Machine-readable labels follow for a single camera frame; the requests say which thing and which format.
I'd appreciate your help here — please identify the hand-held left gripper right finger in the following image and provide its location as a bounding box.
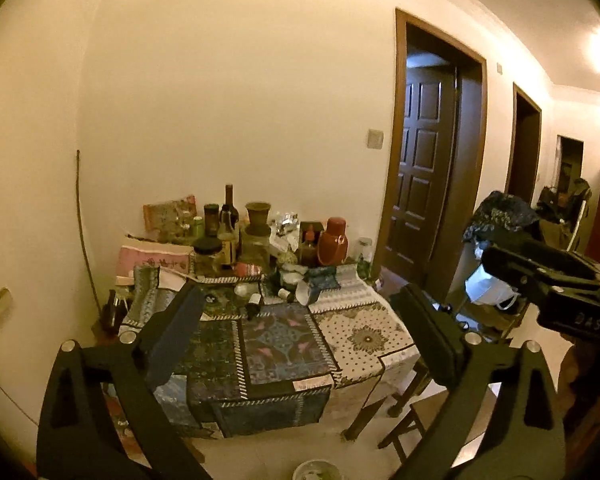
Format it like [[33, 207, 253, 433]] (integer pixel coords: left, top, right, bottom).
[[389, 283, 567, 480]]

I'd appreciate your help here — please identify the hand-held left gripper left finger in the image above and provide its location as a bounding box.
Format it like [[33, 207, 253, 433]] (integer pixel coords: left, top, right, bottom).
[[35, 284, 212, 480]]

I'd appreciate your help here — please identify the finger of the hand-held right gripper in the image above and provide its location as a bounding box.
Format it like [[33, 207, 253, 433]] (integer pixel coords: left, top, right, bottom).
[[480, 245, 600, 307], [521, 236, 600, 278]]

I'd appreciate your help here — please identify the white plastic bowl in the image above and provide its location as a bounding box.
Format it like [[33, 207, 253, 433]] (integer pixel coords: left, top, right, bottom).
[[292, 459, 342, 480]]

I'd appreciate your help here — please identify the person's right forearm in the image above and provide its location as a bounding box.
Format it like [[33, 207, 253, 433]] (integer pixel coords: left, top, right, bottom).
[[559, 341, 600, 446]]

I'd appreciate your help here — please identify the white plastic bag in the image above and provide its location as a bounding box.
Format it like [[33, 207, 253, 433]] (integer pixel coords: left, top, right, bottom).
[[464, 259, 522, 312]]

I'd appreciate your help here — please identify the olive jacket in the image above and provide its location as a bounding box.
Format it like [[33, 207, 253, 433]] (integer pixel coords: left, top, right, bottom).
[[534, 177, 594, 252]]

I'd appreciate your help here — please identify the dark patterned cloth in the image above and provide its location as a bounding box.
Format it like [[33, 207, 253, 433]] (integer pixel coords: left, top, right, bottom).
[[462, 189, 539, 244]]

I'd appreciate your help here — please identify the pink cardboard box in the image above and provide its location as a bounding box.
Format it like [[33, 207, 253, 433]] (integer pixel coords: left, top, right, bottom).
[[117, 237, 194, 279]]

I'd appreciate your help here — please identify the dark-lidded glass jar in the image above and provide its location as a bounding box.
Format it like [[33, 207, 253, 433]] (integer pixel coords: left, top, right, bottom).
[[192, 237, 224, 277]]

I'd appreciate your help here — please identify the red striped packet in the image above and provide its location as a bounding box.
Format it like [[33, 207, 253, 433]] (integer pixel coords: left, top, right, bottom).
[[232, 262, 267, 279]]

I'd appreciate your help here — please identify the clear glass jar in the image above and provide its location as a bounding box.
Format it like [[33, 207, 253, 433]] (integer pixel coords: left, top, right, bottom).
[[355, 237, 375, 266]]

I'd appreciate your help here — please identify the small open doorway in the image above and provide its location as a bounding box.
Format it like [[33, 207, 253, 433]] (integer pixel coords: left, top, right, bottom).
[[554, 134, 585, 192]]

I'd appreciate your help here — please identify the yellow liquid bottle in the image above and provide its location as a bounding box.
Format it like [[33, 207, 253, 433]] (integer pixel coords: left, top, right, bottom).
[[217, 210, 239, 267]]

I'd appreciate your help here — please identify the patchwork tablecloth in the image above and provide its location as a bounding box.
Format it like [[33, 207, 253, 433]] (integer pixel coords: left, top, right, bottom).
[[117, 262, 422, 439]]

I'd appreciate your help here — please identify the large glass jar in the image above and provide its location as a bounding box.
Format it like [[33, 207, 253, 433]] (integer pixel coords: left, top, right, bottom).
[[239, 232, 272, 267]]

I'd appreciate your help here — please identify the printed snack packet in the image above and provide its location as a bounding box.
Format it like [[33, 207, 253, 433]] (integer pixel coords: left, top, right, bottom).
[[142, 194, 199, 242]]

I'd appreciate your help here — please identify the light wooden stool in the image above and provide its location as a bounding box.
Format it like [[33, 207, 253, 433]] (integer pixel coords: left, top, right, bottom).
[[377, 387, 487, 467]]

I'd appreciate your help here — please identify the wooden table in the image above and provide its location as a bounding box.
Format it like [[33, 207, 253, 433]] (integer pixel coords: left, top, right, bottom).
[[100, 260, 432, 444]]

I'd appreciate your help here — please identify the white paper cup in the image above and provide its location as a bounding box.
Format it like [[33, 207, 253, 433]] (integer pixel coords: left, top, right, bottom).
[[294, 279, 322, 307]]

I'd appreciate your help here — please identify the red thermos jug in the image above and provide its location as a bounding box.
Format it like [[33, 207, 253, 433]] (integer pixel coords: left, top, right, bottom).
[[316, 217, 350, 266]]

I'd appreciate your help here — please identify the dark wooden door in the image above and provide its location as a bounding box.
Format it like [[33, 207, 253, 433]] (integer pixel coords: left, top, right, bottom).
[[381, 66, 457, 282], [377, 8, 489, 301]]

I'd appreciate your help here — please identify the dark wine bottle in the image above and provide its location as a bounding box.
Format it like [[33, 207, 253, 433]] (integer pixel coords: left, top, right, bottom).
[[220, 184, 240, 227]]

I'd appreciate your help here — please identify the brown ceramic vase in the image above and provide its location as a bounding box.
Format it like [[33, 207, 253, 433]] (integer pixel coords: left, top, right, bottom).
[[244, 201, 273, 236]]

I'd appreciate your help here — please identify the small red-capped bottle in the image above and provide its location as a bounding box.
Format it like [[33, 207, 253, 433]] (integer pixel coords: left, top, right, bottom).
[[299, 222, 319, 266]]

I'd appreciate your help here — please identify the thin wooden stick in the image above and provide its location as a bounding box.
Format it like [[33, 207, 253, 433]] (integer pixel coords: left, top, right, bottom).
[[74, 149, 102, 312]]

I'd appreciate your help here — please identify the silver foil wrapping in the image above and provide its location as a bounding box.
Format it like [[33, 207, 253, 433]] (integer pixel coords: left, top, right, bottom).
[[272, 212, 302, 242]]

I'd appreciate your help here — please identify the narrow brown doorway frame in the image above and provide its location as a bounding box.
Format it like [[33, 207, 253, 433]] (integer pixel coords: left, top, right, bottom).
[[504, 82, 543, 207]]

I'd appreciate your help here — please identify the white cable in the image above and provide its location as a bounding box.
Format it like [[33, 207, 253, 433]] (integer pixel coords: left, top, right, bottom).
[[0, 360, 43, 426]]

